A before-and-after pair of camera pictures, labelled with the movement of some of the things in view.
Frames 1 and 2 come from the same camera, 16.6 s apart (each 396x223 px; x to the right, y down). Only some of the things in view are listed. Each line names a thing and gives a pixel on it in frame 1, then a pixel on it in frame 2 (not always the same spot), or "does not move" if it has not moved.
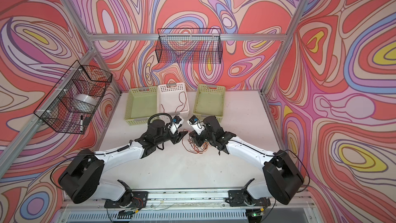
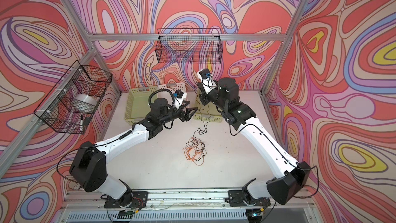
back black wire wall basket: (192, 45) does not move
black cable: (182, 138) → (199, 112)
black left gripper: (175, 141) → (186, 117)
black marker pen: (81, 128) does not move
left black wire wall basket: (70, 106) does not move
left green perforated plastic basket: (142, 104) does not move
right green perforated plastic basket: (209, 100) does not move
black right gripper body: (205, 136) → (214, 97)
